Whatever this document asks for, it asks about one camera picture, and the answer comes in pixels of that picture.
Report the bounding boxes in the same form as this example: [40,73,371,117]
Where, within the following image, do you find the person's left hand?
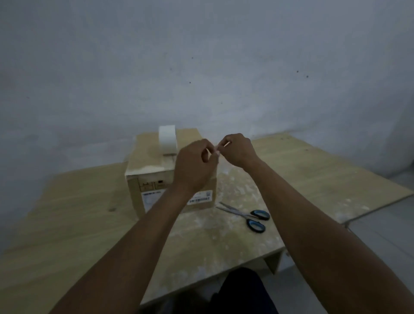
[172,138,222,196]

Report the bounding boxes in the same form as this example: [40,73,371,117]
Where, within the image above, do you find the clear tape roll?
[158,124,180,158]

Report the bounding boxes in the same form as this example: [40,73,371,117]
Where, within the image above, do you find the brown cardboard box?
[124,128,218,221]

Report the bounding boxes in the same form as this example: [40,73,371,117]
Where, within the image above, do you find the person's left forearm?
[50,184,194,314]

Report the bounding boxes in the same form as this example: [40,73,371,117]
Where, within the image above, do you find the black handled scissors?
[216,201,271,234]

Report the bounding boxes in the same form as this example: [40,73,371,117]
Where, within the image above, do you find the dark trousers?
[181,267,279,314]

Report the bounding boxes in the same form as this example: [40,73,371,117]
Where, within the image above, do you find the person's right hand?
[216,133,263,170]

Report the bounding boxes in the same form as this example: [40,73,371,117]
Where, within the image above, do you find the person's right forearm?
[249,160,414,314]

